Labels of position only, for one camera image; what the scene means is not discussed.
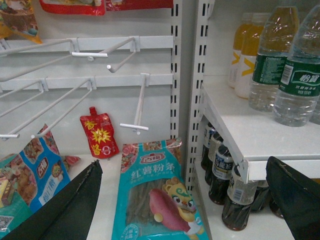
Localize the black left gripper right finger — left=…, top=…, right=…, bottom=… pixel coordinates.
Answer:
left=266, top=156, right=320, bottom=240

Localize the red snack bag top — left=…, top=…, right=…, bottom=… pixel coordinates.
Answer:
left=39, top=0, right=106, bottom=16

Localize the green box bottom left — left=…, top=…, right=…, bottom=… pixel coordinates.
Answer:
left=0, top=154, right=35, bottom=238

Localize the dark oolong tea bottle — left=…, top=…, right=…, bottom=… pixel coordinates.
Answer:
left=208, top=144, right=234, bottom=205
left=221, top=165, right=258, bottom=231

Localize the white peg hook right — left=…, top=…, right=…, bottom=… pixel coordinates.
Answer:
left=119, top=72, right=150, bottom=135

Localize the dark oolong tea bottle front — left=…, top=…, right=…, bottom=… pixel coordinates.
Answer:
left=221, top=165, right=258, bottom=231

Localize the red sauce pouch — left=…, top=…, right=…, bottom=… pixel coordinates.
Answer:
left=79, top=106, right=120, bottom=159

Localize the white slotted shelf upright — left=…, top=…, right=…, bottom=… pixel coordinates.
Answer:
left=170, top=0, right=215, bottom=192

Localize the yellow snack bag top left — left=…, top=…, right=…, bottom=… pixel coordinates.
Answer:
left=0, top=0, right=43, bottom=44

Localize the water bottle right back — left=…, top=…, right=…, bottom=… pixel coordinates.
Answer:
left=248, top=0, right=300, bottom=112

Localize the yellow drink bottle front left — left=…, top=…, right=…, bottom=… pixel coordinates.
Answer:
left=234, top=12, right=270, bottom=99

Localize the blue snack bag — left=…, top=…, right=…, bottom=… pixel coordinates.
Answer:
left=0, top=131, right=81, bottom=213

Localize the water bottle green label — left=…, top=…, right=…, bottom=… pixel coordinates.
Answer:
left=273, top=4, right=320, bottom=127

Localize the teal sweet potato noodle bag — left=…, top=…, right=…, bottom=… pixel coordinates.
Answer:
left=111, top=138, right=209, bottom=240

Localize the white middle shelf board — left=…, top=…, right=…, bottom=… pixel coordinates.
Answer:
left=198, top=75, right=320, bottom=183

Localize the white peg hook upper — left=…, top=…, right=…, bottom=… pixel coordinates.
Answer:
left=0, top=36, right=136, bottom=83

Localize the white peg hook lower middle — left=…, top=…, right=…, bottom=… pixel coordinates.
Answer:
left=0, top=77, right=97, bottom=141

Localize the white peg hook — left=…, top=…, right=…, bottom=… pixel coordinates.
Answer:
left=0, top=36, right=136, bottom=83
left=119, top=72, right=150, bottom=135
left=0, top=77, right=97, bottom=141

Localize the yellow drink bottle back left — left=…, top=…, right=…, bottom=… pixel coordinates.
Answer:
left=227, top=12, right=253, bottom=89

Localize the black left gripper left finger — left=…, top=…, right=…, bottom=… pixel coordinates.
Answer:
left=3, top=160, right=103, bottom=240

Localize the yellow drink bottle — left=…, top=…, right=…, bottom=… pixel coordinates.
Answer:
left=234, top=12, right=270, bottom=99
left=227, top=12, right=253, bottom=89

